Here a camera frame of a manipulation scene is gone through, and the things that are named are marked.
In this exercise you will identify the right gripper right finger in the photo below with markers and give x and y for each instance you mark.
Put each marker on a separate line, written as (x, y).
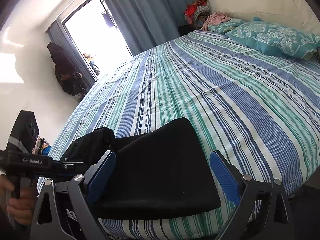
(262, 209)

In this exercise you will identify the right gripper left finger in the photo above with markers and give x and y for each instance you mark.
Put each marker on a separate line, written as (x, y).
(62, 210)

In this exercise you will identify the black pants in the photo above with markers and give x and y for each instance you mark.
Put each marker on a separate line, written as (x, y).
(158, 175)

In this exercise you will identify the operator left hand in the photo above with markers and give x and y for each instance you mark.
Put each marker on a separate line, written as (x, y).
(22, 209)

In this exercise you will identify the clothes pile on dresser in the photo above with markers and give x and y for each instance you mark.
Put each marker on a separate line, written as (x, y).
(42, 147)

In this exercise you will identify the striped bed cover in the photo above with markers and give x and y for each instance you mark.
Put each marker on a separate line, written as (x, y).
(261, 112)

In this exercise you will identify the dark coats on rack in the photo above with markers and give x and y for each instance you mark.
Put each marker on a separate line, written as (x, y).
(69, 79)

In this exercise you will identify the blue curtain left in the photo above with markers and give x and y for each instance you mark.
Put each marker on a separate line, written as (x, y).
(59, 35)

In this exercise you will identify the blue curtain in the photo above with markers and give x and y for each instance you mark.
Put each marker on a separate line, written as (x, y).
(59, 35)
(145, 24)

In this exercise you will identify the teal floral pillow near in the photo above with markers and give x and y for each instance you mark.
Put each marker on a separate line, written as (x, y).
(274, 39)

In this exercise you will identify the teal floral pillow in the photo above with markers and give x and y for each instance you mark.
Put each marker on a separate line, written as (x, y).
(274, 39)
(225, 27)

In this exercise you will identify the teal floral pillow far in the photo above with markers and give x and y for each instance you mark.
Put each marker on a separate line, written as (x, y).
(225, 27)

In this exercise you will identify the pink garment on bed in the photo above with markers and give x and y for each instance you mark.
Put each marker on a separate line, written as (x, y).
(215, 19)

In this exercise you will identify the blue curtain right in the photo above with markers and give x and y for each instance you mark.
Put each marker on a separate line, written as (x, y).
(145, 24)

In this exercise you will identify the red clothes pile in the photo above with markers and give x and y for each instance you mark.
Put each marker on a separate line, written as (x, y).
(194, 10)

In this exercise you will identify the cream padded headboard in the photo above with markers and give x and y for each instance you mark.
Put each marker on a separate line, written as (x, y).
(292, 13)

